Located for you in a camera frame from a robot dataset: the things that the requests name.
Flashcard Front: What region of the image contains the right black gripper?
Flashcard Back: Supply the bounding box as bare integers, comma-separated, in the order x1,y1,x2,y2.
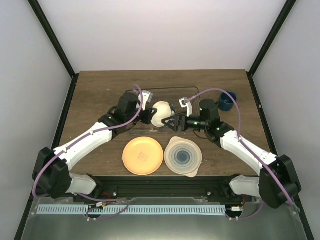
162,111,209,132

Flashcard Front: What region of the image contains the black wire dish rack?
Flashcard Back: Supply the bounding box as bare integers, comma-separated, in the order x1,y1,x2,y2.
129,86,199,132

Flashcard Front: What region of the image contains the cream and teal bowl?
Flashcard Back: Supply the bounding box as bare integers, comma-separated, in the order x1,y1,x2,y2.
151,101,176,128

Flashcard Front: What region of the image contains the orange plastic plate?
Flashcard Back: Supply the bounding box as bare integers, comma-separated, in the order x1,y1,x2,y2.
122,136,164,176

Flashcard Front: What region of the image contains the dark blue mug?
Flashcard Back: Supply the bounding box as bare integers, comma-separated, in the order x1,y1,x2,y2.
217,91,237,112

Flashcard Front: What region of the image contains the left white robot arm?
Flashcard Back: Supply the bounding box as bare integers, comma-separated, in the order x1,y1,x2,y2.
32,90,156,202

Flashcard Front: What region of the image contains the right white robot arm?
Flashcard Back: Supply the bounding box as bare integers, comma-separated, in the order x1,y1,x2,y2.
161,98,302,209

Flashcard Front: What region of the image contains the clear plastic lidded bowl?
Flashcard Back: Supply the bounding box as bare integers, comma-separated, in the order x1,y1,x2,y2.
164,136,203,178

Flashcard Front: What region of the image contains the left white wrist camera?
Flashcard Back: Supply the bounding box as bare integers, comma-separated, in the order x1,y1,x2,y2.
139,90,153,111

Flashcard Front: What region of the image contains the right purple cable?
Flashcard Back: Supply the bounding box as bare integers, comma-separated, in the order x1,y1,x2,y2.
185,88,294,221

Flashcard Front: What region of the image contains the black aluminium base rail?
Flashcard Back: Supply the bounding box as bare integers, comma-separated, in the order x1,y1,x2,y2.
88,174,252,204

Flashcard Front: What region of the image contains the light blue slotted cable duct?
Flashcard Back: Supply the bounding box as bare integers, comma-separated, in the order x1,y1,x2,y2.
36,204,226,216

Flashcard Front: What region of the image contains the left black frame post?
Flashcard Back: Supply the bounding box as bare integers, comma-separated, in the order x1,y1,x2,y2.
26,0,77,78

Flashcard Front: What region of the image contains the black frame post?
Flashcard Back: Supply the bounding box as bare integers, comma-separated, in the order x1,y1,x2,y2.
26,0,77,78
248,0,297,76

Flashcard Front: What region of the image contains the right black frame post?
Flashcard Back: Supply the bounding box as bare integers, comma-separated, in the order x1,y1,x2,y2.
248,0,297,76

